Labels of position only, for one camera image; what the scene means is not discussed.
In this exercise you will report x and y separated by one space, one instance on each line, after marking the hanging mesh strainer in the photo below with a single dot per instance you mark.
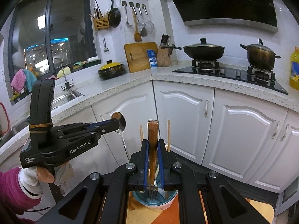
150 25

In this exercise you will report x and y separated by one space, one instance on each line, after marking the wooden knife block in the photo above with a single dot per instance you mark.
163 55

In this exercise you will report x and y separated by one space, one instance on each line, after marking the black range hood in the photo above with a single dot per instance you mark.
258 14

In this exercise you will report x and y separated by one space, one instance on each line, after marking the black wok with lid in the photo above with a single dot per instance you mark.
202 51

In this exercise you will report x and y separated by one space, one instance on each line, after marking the pink sleeve left forearm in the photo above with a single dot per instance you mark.
15 201

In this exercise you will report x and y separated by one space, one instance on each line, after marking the left hand white glove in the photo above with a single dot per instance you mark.
29 179

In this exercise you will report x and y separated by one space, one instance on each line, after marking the bamboo chopstick in holder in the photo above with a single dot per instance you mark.
141 133

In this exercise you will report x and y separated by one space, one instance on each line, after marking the pink cloth on sill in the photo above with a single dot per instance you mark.
18 81

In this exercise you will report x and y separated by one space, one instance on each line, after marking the black gas stove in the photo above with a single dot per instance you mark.
252 75

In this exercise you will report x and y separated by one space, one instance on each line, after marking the hanging wooden spatula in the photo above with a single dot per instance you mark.
137 36

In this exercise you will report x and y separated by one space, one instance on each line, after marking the long wooden chopstick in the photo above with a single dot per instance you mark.
168 135

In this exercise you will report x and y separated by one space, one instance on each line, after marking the yellow cooking oil bottle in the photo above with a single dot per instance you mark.
294 75

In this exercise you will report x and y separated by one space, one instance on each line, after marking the bronze stock pot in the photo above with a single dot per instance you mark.
260 56

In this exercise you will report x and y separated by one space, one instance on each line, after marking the blue white salt bag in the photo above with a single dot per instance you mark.
152 58

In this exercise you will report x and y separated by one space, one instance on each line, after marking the wooden cutting board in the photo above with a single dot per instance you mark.
136 55

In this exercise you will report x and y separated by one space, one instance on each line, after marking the sink faucet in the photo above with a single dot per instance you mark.
67 84

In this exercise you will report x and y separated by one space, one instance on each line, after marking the cabinet door handle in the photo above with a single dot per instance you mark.
276 129
206 108
285 133

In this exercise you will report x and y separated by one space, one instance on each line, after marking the right cabinet door handle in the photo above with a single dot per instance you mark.
285 133

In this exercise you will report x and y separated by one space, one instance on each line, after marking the middle cabinet door handle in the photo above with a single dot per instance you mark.
276 129

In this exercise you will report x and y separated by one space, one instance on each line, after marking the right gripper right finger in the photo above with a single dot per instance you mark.
168 180

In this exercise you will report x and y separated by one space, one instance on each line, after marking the wooden hanging utensil basket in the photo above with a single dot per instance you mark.
100 19

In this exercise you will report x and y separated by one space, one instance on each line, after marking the floral utensil holder teal rim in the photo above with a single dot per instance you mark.
158 204

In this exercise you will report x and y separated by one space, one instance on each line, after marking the left cabinet door handle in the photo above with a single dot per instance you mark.
206 108

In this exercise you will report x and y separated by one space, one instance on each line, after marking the hanging peeler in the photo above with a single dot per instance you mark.
105 49

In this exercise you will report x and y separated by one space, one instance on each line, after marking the hanging black frying pan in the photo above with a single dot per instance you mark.
114 16

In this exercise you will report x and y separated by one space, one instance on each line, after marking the yellow lidded black casserole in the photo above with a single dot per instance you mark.
111 70

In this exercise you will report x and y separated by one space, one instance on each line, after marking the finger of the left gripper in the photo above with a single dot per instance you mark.
74 136
103 127

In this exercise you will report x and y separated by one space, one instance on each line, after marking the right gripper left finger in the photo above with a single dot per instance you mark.
138 180

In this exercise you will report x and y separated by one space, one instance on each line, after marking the steel spoon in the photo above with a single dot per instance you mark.
122 125

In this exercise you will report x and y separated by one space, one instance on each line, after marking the hanging steel ladle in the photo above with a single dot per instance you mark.
124 4

